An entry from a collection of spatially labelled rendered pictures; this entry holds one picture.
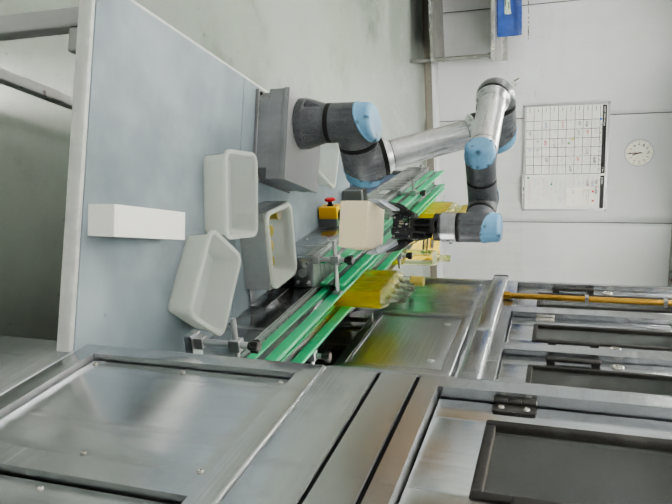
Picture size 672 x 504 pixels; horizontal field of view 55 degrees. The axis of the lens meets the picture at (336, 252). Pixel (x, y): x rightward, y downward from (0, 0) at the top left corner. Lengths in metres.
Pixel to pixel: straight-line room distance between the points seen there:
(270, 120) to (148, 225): 0.66
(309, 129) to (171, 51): 0.50
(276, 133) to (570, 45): 6.08
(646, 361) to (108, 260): 1.48
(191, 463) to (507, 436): 0.42
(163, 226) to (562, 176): 6.71
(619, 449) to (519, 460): 0.13
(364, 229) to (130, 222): 0.63
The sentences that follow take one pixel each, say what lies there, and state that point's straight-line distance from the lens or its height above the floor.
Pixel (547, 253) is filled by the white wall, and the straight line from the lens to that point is 8.05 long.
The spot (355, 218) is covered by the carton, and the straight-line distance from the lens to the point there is 1.69.
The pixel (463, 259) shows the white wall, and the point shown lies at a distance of 8.17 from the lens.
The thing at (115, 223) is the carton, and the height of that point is 0.81.
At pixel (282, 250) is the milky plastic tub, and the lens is 1.97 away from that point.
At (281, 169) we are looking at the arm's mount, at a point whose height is 0.84.
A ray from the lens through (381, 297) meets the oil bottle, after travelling 2.03.
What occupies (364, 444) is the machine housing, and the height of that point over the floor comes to 1.37.
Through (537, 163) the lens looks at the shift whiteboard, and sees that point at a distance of 7.82.
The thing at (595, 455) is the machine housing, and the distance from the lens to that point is 0.92.
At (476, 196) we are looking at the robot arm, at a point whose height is 1.39.
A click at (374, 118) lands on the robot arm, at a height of 1.08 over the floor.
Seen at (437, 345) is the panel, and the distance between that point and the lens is 2.02.
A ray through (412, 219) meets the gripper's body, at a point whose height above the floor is 1.24.
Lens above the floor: 1.61
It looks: 20 degrees down
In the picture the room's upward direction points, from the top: 92 degrees clockwise
